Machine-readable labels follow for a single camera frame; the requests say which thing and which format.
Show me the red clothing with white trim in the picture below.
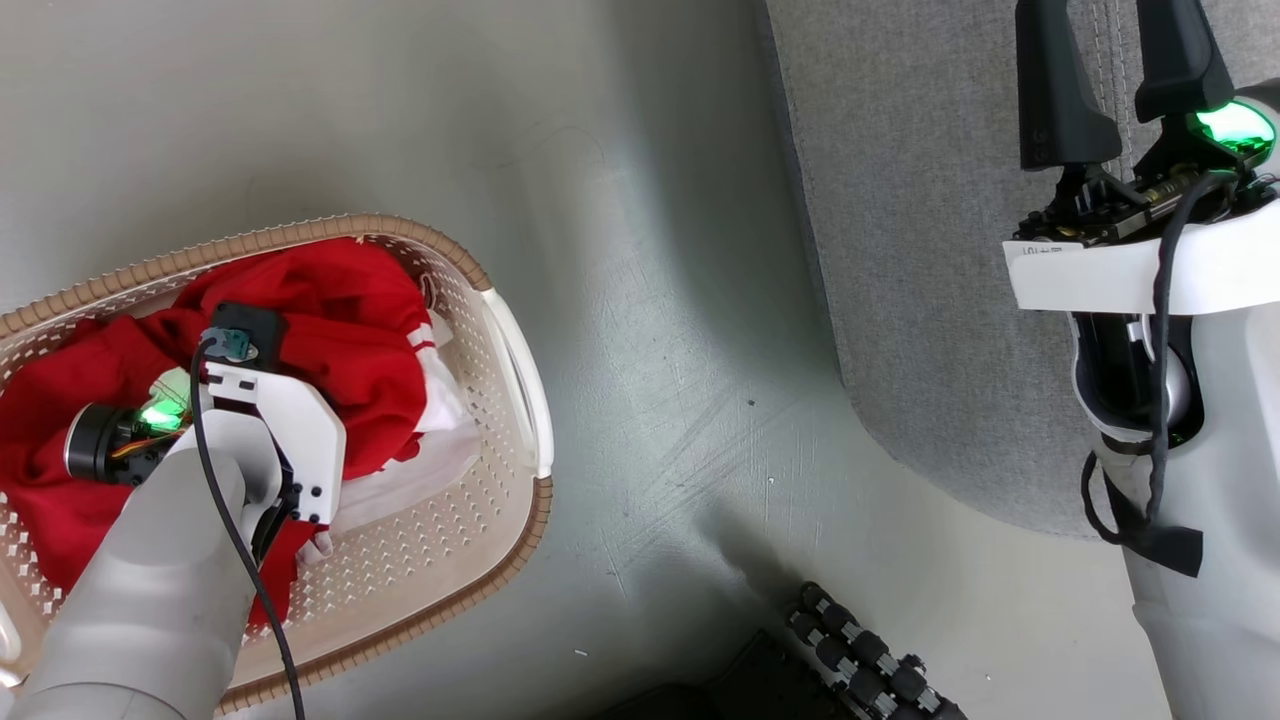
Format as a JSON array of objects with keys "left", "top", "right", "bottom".
[{"left": 0, "top": 237, "right": 433, "bottom": 631}]

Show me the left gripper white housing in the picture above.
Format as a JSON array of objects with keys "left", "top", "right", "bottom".
[{"left": 64, "top": 360, "right": 347, "bottom": 526}]

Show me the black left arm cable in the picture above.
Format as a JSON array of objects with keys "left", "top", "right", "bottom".
[{"left": 188, "top": 335, "right": 307, "bottom": 720}]

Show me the black roller wheel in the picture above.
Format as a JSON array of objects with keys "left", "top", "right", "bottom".
[{"left": 785, "top": 580, "right": 967, "bottom": 720}]

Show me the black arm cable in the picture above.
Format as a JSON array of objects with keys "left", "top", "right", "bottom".
[
  {"left": 188, "top": 335, "right": 307, "bottom": 720},
  {"left": 1080, "top": 170, "right": 1243, "bottom": 579}
]

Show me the cream perforated laundry basket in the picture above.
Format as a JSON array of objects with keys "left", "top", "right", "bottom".
[{"left": 0, "top": 212, "right": 555, "bottom": 714}]

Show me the grey fabric sofa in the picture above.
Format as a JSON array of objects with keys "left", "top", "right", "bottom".
[{"left": 765, "top": 0, "right": 1280, "bottom": 541}]

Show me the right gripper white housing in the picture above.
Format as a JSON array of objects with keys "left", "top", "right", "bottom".
[{"left": 1003, "top": 0, "right": 1280, "bottom": 313}]

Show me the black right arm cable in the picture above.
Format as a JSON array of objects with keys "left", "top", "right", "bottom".
[{"left": 1080, "top": 170, "right": 1243, "bottom": 579}]

